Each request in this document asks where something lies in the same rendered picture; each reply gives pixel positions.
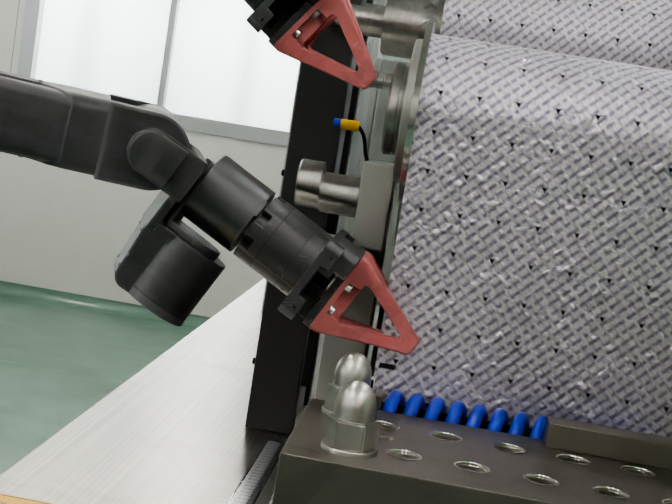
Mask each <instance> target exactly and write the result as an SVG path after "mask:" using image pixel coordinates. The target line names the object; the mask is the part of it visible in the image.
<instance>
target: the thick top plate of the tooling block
mask: <svg viewBox="0 0 672 504"><path fill-rule="evenodd" d="M324 404H325V400H320V399H314V398H311V399H310V401H309V402H308V404H307V406H306V408H305V410H304V411H303V413H302V415H301V417H300V418H299V420H298V422H297V424H296V426H295V427H294V429H293V431H292V433H291V434H290V436H289V438H288V440H287V442H286V443H285V445H284V447H283V449H282V450H281V452H280V455H279V461H278V467H277V474H276V480H275V486H274V493H273V499H272V504H672V470H669V469H664V468H658V467H653V466H647V465H642V464H636V463H631V462H625V461H619V460H614V459H608V458H603V457H597V456H592V455H586V454H581V453H575V452H569V451H564V450H558V449H553V448H547V447H545V443H544V440H542V439H537V438H531V437H526V436H520V435H514V434H509V433H503V432H498V431H492V430H487V429H481V428H475V427H470V426H464V425H459V424H453V423H448V422H442V421H437V420H431V419H425V418H420V417H414V416H409V415H403V414H398V413H392V412H386V411H381V410H377V411H376V417H375V420H376V421H377V422H379V424H380V425H379V431H378V437H377V443H376V448H377V450H378V452H377V456H376V457H373V458H368V459H358V458H349V457H343V456H339V455H336V454H332V453H330V452H328V451H326V450H324V449H323V448H322V447H321V441H322V440H323V439H324V436H325V430H326V423H327V417H328V415H327V414H325V413H324V412H322V406H323V405H324Z"/></svg>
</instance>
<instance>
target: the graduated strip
mask: <svg viewBox="0 0 672 504"><path fill-rule="evenodd" d="M284 445H285V443H282V442H277V441H271V440H266V442H265V443H264V445H263V447H262V448H261V450H260V451H259V453H258V455H257V456H256V458H255V459H254V461H253V462H252V464H251V466H250V467H249V469H248V470H247V472H246V474H245V475H244V477H243V478H242V480H241V481H240V483H239V485H238V486H237V488H236V489H235V491H234V493H233V494H232V496H231V497H230V499H229V501H228V502H227V504H255V502H256V500H257V499H258V497H259V495H260V493H261V491H262V490H263V488H264V486H265V484H266V482H267V481H268V479H269V477H270V475H271V473H272V472H273V470H274V468H275V466H276V464H277V463H278V461H279V455H280V452H281V450H282V449H283V447H284Z"/></svg>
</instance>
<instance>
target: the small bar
mask: <svg viewBox="0 0 672 504"><path fill-rule="evenodd" d="M543 440H544V443H545V447H547V448H553V449H558V450H564V451H569V452H575V453H581V454H586V455H592V456H597V457H603V458H608V459H614V460H619V461H625V462H631V463H636V464H642V465H647V466H653V467H658V468H664V469H669V470H672V438H670V437H664V436H659V435H653V434H648V433H642V432H636V431H631V430H625V429H620V428H614V427H608V426H603V425H597V424H591V423H586V422H580V421H575V420H569V419H563V418H558V417H552V416H547V420H546V425H545V431H544V436H543Z"/></svg>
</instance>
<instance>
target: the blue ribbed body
mask: <svg viewBox="0 0 672 504"><path fill-rule="evenodd" d="M381 411H386V412H392V413H398V414H403V415H409V416H414V417H420V418H425V419H431V420H437V421H442V422H448V423H453V424H459V425H464V426H470V427H475V428H481V429H487V430H492V431H498V432H503V433H509V434H514V435H520V436H526V437H531V438H537V439H542V440H543V436H544V431H545V425H546V420H547V417H546V416H543V415H541V416H539V417H537V419H536V421H535V423H534V426H533V428H530V427H529V417H528V415H527V414H526V413H525V412H518V413H516V415H515V417H514V419H513V421H512V424H509V419H508V413H507V411H506V410H505V409H503V408H498V409H496V410H495V411H494V413H493V415H492V417H491V420H490V421H489V420H488V414H487V409H486V407H485V406H484V405H481V404H477V405H476V406H474V407H473V409H472V411H471V413H470V416H469V417H467V409H466V404H465V403H464V402H463V401H458V400H457V401H455V402H453V403H452V405H451V407H450V409H449V412H448V413H447V410H446V403H445V400H444V399H442V398H441V397H435V398H433V399H432V400H431V401H430V403H429V405H428V408H427V409H426V403H425V398H424V396H422V395H421V394H420V393H415V394H413V395H411V396H410V398H409V400H408V402H407V404H405V397H404V394H403V392H401V391H400V390H397V389H395V390H393V391H391V392H390V393H389V394H388V396H387V398H386V400H385V402H382V407H381Z"/></svg>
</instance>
